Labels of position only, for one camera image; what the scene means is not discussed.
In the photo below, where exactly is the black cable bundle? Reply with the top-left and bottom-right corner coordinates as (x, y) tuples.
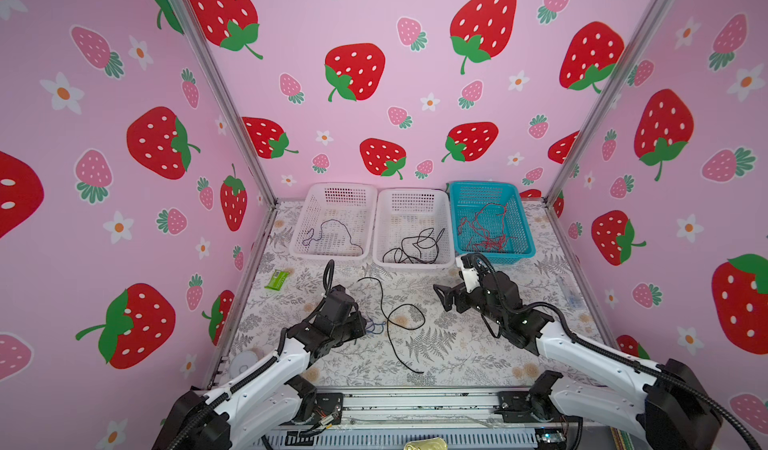
(357, 275), (427, 376)

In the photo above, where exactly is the red black cable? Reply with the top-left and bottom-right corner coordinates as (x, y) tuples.
(457, 202), (520, 253)

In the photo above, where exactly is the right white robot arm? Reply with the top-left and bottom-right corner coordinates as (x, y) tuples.
(433, 271), (760, 449)

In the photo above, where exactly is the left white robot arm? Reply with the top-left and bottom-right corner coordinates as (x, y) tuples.
(152, 260), (366, 449)

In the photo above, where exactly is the middle white plastic basket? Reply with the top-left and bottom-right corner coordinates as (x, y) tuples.
(372, 189), (455, 271)

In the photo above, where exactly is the white plastic basket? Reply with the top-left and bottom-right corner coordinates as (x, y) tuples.
(289, 183), (378, 261)
(372, 189), (455, 271)

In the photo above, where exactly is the teal plastic basket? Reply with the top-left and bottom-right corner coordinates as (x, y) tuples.
(448, 181), (536, 265)

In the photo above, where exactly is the green small packet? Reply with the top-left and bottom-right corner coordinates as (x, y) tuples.
(264, 270), (290, 291)

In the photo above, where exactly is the left white plastic basket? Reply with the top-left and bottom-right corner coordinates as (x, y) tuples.
(289, 183), (378, 261)

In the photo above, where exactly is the gold foil object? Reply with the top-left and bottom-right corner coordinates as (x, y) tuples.
(404, 437), (448, 450)

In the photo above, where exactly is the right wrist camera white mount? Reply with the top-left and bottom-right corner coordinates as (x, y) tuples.
(456, 254), (481, 293)

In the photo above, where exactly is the aluminium front rail base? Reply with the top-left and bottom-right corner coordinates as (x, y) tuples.
(179, 385), (670, 450)

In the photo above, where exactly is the aluminium corner post right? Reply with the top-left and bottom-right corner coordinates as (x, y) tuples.
(543, 0), (675, 210)

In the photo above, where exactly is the aluminium corner post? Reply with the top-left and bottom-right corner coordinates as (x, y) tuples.
(543, 0), (675, 210)
(168, 0), (276, 207)

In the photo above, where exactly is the aluminium corner post left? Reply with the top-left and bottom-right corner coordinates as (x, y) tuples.
(168, 0), (276, 207)

